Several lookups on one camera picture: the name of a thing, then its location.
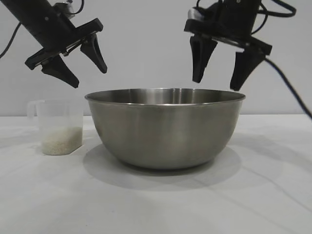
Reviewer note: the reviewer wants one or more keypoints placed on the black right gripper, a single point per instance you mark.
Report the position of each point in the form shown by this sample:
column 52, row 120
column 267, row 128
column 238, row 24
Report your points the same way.
column 234, row 24

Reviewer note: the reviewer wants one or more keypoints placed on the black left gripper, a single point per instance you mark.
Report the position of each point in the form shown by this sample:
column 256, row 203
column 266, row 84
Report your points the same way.
column 56, row 34

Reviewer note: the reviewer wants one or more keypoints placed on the clear plastic measuring cup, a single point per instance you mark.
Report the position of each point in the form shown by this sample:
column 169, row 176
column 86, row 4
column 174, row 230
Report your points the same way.
column 58, row 114

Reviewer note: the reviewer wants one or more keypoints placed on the white rice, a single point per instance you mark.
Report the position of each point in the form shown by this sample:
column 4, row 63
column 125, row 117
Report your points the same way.
column 62, row 142

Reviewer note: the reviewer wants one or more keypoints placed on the stainless steel mixing bowl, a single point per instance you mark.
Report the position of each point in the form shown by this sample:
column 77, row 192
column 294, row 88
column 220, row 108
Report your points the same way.
column 165, row 131

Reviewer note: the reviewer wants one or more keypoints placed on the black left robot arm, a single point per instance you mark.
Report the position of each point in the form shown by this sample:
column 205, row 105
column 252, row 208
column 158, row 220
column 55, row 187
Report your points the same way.
column 22, row 12

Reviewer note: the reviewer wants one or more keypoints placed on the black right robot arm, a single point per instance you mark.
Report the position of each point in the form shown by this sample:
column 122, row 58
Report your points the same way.
column 241, row 4

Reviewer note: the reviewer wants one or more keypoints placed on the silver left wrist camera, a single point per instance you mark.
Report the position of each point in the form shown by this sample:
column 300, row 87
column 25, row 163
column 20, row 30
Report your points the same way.
column 65, row 7

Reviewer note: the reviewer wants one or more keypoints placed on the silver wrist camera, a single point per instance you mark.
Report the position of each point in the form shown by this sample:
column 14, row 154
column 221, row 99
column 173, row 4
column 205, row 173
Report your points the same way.
column 65, row 7
column 193, row 14

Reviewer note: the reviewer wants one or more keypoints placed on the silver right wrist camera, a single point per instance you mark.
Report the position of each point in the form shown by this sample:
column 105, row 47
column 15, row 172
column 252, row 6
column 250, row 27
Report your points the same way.
column 193, row 14

